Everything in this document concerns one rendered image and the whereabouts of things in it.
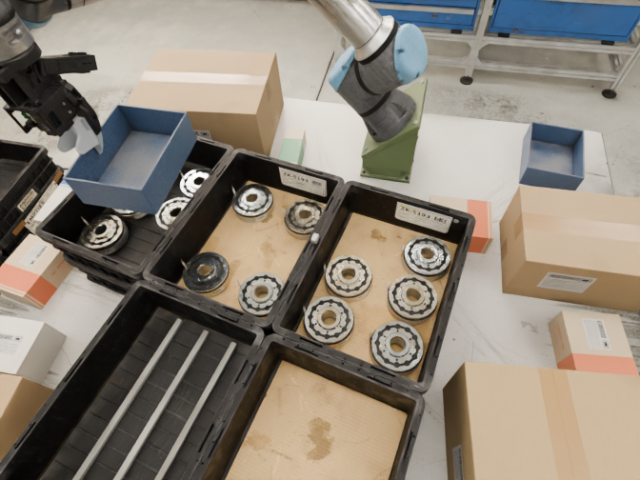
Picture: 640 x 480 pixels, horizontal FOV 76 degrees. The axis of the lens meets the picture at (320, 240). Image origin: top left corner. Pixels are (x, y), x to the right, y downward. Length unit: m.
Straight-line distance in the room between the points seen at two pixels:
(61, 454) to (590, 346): 1.07
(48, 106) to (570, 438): 0.97
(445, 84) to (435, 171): 1.60
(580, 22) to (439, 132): 1.52
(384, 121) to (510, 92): 1.83
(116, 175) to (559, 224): 0.96
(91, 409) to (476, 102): 2.47
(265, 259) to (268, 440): 0.39
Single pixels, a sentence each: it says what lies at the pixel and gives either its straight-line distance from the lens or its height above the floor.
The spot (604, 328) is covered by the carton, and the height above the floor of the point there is 0.77.
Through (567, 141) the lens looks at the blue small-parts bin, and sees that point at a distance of 1.51.
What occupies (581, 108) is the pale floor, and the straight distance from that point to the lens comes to 2.95.
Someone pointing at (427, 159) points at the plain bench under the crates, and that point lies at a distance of 1.35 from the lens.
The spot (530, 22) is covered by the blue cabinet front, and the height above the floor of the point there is 0.39.
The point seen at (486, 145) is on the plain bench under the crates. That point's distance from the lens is 1.44.
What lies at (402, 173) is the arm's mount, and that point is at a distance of 1.25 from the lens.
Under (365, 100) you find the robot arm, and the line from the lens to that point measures 1.12.
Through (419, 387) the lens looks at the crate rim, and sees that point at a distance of 0.74.
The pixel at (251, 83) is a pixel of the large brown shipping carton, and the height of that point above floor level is 0.90.
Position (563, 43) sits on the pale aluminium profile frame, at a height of 0.30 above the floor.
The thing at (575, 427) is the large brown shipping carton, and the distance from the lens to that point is 0.84.
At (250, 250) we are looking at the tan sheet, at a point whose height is 0.83.
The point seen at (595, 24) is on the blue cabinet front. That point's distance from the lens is 2.84.
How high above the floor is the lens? 1.64
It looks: 56 degrees down
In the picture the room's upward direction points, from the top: 5 degrees counter-clockwise
